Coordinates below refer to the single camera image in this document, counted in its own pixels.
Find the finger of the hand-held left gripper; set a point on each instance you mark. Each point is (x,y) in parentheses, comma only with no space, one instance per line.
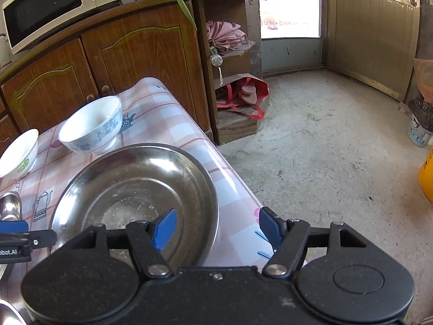
(40,238)
(13,226)

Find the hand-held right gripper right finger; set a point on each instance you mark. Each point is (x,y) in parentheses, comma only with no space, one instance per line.
(270,226)

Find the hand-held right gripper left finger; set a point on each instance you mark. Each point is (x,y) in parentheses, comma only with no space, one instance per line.
(165,230)

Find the stainless steel bowl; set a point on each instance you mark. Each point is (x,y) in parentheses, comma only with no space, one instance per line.
(10,204)

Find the stainless steel plate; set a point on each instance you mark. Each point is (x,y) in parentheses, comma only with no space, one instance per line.
(8,313)
(135,182)

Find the white bowl green print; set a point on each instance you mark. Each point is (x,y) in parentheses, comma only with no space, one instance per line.
(13,152)

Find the white bowl blue floral pattern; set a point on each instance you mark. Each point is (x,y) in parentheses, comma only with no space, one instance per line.
(88,125)

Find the pink checked printed tablecloth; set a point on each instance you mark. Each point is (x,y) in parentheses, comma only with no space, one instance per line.
(189,149)

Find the wooden cabinet with drawers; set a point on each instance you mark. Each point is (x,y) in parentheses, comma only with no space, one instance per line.
(6,132)

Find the pink slipper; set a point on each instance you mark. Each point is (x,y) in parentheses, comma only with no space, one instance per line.
(247,89)
(251,99)

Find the red bag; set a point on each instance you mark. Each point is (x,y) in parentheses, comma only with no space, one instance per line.
(260,89)

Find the small round hanging ornament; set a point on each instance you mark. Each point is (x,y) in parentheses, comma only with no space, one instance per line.
(217,60)

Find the white plastic bucket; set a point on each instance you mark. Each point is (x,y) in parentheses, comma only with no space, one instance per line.
(417,132)

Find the wooden two-door cabinet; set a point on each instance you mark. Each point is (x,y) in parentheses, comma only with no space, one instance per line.
(142,50)

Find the wooden shelf unit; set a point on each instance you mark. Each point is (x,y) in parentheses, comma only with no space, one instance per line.
(203,40)

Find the pink cloth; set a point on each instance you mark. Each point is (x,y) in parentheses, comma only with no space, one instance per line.
(225,35)

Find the orange woven sack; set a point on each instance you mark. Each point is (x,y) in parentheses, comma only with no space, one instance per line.
(425,78)

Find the window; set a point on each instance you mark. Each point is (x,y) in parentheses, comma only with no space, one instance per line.
(287,10)

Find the tan metal door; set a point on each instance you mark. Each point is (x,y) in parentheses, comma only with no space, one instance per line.
(372,34)

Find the cream microwave oven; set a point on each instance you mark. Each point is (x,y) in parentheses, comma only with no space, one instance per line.
(44,10)

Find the green scallion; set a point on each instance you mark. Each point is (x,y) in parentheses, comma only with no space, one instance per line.
(182,1)

